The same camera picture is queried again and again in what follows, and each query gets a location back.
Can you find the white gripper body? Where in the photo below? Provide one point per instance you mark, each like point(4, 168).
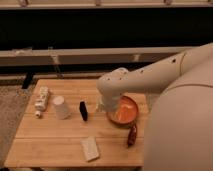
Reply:
point(109, 103)

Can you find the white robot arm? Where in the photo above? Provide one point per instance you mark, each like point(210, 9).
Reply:
point(178, 134)

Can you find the orange bowl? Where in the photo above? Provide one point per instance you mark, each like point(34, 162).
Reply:
point(126, 113)

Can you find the black rectangular block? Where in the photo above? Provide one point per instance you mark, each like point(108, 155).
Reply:
point(83, 110)

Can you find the dark red chili pepper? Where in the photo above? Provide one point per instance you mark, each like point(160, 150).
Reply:
point(132, 136)

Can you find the beige sponge block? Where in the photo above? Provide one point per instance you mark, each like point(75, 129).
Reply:
point(90, 149)

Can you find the white paper cup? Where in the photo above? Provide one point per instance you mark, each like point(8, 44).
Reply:
point(61, 108)

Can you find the wooden table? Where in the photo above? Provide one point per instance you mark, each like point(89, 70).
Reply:
point(50, 142)

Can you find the white toy block stack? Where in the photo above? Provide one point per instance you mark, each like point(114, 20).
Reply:
point(42, 99)

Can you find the small white cube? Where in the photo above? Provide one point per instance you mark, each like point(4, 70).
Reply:
point(38, 114)

